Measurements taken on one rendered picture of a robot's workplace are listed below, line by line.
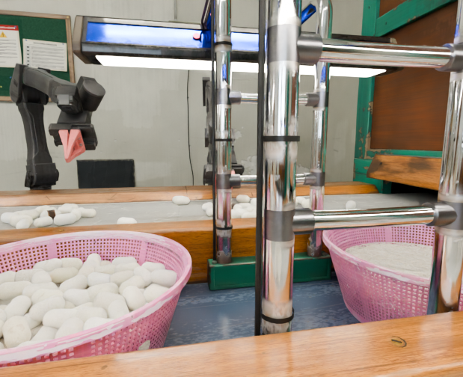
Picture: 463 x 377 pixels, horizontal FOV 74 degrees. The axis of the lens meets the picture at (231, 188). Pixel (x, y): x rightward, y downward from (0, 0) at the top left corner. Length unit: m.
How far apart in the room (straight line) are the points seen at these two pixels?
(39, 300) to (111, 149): 2.41
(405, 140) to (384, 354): 0.80
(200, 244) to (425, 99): 0.70
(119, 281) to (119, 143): 2.39
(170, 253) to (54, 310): 0.14
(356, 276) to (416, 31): 0.76
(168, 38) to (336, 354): 0.53
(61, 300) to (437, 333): 0.33
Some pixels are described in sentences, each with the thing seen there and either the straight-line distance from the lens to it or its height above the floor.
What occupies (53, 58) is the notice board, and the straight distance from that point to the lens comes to 2.88.
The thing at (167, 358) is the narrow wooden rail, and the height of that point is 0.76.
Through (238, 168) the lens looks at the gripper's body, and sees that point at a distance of 0.78.
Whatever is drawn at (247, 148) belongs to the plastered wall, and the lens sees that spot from 2.83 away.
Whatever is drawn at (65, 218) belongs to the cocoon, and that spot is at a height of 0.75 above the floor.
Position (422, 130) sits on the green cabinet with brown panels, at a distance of 0.95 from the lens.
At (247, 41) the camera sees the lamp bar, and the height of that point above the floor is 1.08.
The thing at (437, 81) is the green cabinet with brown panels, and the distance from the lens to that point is 0.94.
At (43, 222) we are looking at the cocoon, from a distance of 0.67.
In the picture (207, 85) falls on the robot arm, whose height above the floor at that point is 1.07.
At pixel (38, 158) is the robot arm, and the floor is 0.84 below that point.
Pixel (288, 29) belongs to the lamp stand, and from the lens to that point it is 0.22.
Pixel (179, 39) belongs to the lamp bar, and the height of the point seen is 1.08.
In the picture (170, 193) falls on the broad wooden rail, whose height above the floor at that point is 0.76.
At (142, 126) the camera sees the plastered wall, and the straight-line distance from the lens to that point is 2.73.
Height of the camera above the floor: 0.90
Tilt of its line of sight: 9 degrees down
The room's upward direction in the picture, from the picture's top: straight up
